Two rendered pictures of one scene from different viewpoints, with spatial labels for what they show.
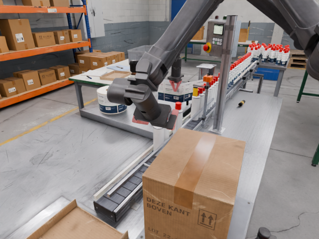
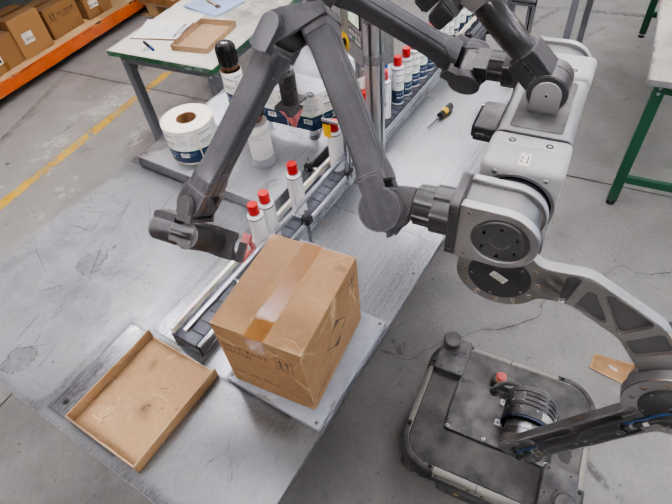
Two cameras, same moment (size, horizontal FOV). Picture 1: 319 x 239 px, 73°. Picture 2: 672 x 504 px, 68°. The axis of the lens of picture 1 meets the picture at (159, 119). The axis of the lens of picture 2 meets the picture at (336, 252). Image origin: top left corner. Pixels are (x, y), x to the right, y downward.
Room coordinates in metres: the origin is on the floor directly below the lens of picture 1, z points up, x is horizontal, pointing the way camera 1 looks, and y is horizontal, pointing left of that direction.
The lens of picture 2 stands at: (-0.19, -0.33, 2.05)
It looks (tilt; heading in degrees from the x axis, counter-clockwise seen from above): 48 degrees down; 6
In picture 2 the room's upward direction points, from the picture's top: 7 degrees counter-clockwise
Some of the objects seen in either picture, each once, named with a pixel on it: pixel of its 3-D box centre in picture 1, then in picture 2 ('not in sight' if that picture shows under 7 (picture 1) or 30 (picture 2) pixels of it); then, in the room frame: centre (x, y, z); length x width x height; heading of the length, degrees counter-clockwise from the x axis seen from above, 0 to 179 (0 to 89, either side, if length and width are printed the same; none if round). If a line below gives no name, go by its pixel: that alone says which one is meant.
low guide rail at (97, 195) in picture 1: (167, 134); (282, 210); (1.04, -0.04, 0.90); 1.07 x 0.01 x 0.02; 149
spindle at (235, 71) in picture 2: (135, 78); (232, 75); (1.73, 0.19, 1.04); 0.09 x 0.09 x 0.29
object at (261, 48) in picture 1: (267, 52); not in sight; (3.32, -1.61, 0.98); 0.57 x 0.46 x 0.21; 59
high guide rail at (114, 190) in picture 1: (179, 129); (298, 206); (1.00, -0.11, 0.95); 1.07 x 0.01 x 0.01; 149
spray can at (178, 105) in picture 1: (177, 120); (296, 188); (1.06, -0.10, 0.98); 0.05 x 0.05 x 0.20
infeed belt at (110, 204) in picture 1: (193, 123); (337, 174); (1.26, -0.23, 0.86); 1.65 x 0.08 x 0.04; 149
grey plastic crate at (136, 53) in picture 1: (148, 55); not in sight; (3.46, 0.18, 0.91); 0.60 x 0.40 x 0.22; 158
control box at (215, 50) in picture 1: (221, 38); (365, 25); (1.31, -0.36, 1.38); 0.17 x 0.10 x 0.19; 24
